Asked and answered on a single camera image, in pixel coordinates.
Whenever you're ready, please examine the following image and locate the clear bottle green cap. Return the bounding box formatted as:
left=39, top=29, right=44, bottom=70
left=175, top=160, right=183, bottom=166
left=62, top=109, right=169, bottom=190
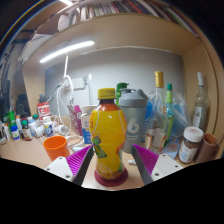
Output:
left=165, top=83, right=175, bottom=141

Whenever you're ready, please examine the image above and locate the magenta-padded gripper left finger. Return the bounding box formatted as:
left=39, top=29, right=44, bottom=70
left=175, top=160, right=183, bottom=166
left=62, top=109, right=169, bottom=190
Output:
left=44, top=144, right=96, bottom=187

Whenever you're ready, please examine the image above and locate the yellow-capped orange drink bottle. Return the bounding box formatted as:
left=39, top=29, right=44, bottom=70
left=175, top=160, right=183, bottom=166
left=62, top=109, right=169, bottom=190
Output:
left=89, top=87, right=128, bottom=183

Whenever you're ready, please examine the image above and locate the blue and white carton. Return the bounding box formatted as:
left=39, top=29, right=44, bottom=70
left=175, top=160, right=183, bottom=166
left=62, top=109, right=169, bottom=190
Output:
left=80, top=113, right=94, bottom=145

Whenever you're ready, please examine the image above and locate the red and white canister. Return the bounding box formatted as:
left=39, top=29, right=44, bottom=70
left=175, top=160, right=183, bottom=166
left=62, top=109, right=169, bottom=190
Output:
left=37, top=94, right=52, bottom=121

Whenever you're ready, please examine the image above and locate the white-lidded brown jar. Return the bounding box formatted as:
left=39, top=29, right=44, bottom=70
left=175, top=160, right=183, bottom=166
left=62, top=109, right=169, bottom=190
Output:
left=177, top=126, right=204, bottom=165

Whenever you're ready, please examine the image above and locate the magenta snack pouch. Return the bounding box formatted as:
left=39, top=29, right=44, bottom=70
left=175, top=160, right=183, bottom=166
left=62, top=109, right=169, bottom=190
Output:
left=67, top=104, right=84, bottom=137

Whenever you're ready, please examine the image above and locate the white pill bottle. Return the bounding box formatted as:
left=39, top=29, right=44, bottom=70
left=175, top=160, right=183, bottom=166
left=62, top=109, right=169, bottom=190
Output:
left=42, top=115, right=55, bottom=138

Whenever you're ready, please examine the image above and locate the clear glass bottle white cap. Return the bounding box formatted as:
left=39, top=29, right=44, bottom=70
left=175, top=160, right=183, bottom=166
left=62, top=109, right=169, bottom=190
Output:
left=192, top=71, right=210, bottom=133

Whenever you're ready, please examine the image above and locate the white bottle blue label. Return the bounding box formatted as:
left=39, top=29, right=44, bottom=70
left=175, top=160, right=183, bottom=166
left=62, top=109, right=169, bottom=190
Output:
left=9, top=123, right=21, bottom=141

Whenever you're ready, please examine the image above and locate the clear blue plastic bag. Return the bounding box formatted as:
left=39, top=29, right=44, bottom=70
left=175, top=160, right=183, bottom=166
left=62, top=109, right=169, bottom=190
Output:
left=146, top=93, right=194, bottom=158

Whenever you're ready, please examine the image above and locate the brown mug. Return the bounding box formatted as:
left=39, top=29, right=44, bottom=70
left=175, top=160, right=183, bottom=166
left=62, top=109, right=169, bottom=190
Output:
left=194, top=133, right=219, bottom=164

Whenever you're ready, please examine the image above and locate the grey shaker bottle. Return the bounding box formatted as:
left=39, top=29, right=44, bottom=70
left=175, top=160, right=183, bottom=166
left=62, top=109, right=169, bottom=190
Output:
left=118, top=88, right=149, bottom=154

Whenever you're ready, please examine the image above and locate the clear bottle yellow cap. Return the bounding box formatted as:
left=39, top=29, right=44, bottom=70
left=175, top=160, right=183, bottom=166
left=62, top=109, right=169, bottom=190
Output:
left=144, top=70, right=168, bottom=154

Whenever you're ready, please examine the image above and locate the orange plastic cup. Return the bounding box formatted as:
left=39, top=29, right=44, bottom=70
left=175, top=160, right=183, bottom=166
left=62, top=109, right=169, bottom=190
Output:
left=43, top=135, right=71, bottom=163

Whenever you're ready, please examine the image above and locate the white wall power outlet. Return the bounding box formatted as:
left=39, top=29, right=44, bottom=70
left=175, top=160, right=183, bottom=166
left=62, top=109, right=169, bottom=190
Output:
left=68, top=77, right=87, bottom=91

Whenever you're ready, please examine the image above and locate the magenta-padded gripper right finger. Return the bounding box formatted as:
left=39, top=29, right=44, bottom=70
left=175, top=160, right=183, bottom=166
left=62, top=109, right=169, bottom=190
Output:
left=130, top=143, right=184, bottom=186

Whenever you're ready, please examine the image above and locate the dark brown pill bottle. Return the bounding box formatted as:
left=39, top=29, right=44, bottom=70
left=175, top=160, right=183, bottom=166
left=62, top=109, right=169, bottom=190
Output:
left=21, top=119, right=34, bottom=142

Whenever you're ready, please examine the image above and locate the flat round red coaster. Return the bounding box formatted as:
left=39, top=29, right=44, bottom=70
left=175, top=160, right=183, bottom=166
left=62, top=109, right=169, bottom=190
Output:
left=93, top=166, right=129, bottom=188

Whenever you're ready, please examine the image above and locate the white under-shelf light bar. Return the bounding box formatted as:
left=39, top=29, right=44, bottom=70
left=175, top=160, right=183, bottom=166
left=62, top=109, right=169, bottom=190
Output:
left=39, top=40, right=96, bottom=64

